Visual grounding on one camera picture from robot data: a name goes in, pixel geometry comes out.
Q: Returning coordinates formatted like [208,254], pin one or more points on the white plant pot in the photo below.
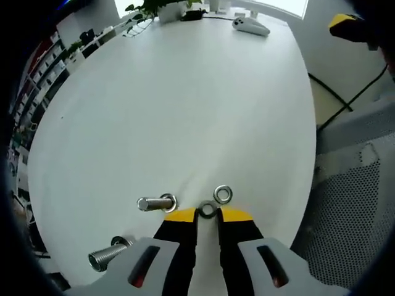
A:
[172,15]

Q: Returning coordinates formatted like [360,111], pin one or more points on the rows of white storage bins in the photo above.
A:
[51,72]

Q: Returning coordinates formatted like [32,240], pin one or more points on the thick threaded metal stud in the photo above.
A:
[105,257]

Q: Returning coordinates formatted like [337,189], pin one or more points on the metal washer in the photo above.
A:
[201,210]
[216,194]

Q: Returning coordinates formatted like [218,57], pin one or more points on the grey mesh office chair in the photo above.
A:
[348,200]

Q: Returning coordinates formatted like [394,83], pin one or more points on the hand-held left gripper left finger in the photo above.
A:
[172,246]

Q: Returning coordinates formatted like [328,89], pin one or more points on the wide bright window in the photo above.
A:
[277,6]

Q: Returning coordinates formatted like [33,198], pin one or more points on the thin threaded metal stud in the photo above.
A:
[154,203]

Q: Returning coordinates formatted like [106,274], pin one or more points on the black round adapter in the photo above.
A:
[191,14]

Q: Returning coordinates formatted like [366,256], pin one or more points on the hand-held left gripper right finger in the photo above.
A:
[237,246]

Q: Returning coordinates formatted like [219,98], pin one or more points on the white handheld controller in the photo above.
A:
[251,27]

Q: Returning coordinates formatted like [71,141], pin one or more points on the small green desk plant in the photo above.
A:
[74,48]

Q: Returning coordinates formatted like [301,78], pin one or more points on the black office chair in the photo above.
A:
[87,35]

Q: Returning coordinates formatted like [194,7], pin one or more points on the green leafy plant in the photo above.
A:
[154,3]

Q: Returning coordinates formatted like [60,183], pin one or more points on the long white desk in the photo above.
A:
[105,34]

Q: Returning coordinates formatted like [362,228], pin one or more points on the white storage shelf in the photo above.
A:
[46,80]

